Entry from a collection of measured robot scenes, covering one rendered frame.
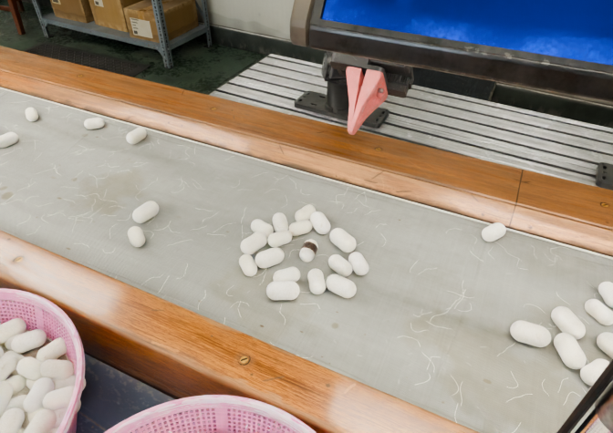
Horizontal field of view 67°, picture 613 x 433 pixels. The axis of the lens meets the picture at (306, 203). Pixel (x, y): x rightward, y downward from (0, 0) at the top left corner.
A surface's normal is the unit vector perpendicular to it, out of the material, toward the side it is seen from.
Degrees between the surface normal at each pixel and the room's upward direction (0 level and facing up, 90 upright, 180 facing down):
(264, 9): 90
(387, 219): 0
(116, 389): 0
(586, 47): 58
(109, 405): 0
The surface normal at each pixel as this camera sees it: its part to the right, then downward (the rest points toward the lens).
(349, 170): -0.30, -0.14
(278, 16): -0.48, 0.54
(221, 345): 0.00, -0.77
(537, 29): -0.36, 0.08
